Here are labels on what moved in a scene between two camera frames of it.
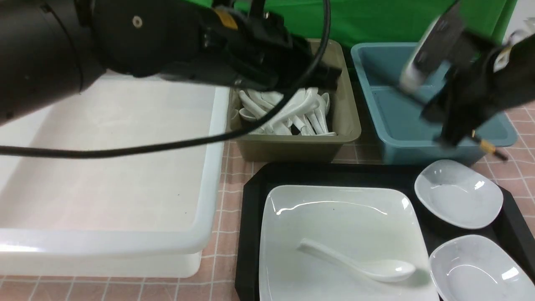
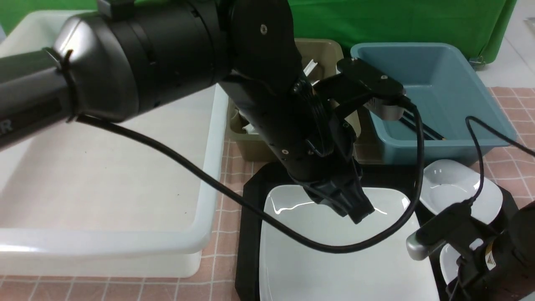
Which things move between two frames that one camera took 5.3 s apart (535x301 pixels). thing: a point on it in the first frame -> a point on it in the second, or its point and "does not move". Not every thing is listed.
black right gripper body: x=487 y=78 -> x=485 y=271
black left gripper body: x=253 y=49 -> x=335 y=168
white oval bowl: x=462 y=193 does not move
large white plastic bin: x=144 y=215 does not move
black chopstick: x=488 y=147 -> x=426 y=127
